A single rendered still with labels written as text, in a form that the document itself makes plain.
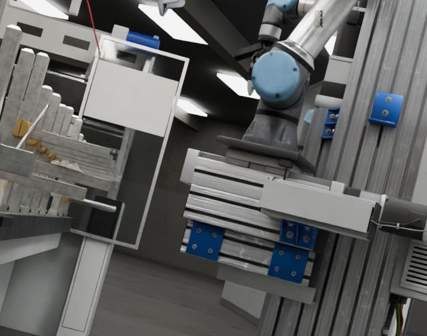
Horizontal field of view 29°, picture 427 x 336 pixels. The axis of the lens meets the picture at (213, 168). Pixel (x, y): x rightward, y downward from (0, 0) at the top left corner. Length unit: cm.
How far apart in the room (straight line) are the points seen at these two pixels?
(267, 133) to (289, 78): 19
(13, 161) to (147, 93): 380
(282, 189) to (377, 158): 38
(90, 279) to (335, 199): 298
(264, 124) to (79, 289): 280
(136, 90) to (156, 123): 22
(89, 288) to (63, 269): 22
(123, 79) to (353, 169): 271
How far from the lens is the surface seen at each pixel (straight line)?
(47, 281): 494
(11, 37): 204
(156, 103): 480
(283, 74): 204
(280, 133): 215
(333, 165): 229
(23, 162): 102
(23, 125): 248
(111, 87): 481
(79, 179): 227
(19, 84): 227
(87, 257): 478
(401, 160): 227
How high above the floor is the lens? 77
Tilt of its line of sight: 5 degrees up
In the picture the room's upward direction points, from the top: 15 degrees clockwise
